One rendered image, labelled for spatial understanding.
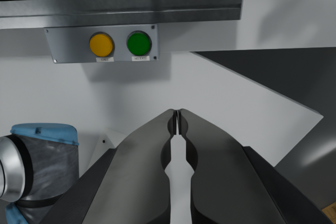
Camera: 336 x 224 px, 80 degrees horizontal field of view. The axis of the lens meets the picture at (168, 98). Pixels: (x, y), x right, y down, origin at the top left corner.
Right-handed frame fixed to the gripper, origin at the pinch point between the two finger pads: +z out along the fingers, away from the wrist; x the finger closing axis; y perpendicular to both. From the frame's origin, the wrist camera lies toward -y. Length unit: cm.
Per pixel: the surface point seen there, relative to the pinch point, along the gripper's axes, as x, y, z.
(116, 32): -10.5, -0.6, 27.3
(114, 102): -16.6, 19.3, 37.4
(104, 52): -12.9, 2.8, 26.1
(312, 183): 128, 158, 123
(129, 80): -11.6, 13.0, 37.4
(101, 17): -12.8, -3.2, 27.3
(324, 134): 121, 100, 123
